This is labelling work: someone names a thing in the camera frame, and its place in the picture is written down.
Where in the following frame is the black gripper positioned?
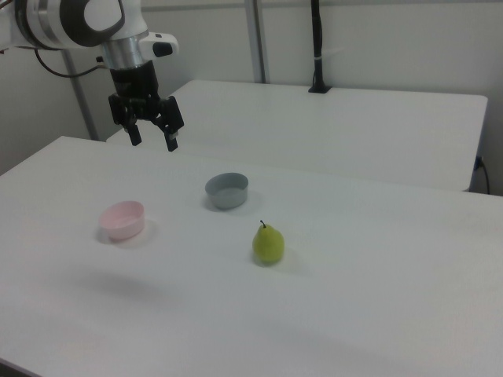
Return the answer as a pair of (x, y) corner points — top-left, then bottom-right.
(108, 61), (185, 153)

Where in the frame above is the black mount pole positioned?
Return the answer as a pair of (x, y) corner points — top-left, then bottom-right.
(308, 0), (333, 94)

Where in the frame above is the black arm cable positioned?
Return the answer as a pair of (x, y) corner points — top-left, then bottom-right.
(34, 46), (109, 79)

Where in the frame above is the pink bowl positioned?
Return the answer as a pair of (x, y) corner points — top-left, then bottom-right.
(97, 200), (145, 242)

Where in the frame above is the green ball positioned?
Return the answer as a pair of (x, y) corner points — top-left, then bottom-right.
(251, 219), (285, 265)

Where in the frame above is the aluminium wall post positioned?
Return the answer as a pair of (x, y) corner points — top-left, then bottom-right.
(244, 0), (269, 84)

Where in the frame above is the grey bowl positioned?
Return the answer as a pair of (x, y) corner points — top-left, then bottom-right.
(204, 172), (250, 210)

